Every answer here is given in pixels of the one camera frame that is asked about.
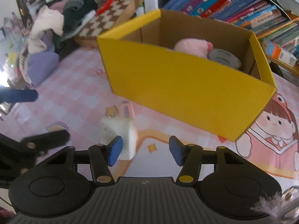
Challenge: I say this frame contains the cream square block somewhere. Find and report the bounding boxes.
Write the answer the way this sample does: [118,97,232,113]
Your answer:
[100,117,139,161]

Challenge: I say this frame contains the grey tape roll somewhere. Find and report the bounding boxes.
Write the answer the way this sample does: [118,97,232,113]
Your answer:
[208,49,242,70]

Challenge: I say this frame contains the pink plush pig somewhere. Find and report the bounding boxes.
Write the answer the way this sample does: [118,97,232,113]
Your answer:
[173,38,214,59]

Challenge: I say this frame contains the purple garment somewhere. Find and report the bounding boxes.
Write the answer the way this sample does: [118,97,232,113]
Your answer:
[27,30,59,87]

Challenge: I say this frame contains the pink checkered table mat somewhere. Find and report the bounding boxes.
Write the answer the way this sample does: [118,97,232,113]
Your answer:
[0,46,299,206]

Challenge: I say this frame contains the beige garment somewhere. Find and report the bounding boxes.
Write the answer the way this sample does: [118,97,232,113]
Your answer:
[19,6,64,85]

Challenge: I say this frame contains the yellow cardboard box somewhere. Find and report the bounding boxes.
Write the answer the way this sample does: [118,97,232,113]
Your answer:
[97,10,276,141]

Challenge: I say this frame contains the dark green garment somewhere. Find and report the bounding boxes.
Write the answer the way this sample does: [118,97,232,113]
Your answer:
[52,0,98,53]

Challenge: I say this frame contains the white orange usmile box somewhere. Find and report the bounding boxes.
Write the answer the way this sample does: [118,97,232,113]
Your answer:
[261,39,297,67]

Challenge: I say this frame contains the wooden chessboard box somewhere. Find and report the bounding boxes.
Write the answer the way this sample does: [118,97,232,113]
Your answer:
[74,0,144,48]

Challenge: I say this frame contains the red tassel ornament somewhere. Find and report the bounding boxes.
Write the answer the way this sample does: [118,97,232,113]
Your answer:
[96,0,114,15]

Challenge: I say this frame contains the row of leaning books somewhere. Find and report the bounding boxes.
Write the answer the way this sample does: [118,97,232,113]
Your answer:
[163,0,298,54]

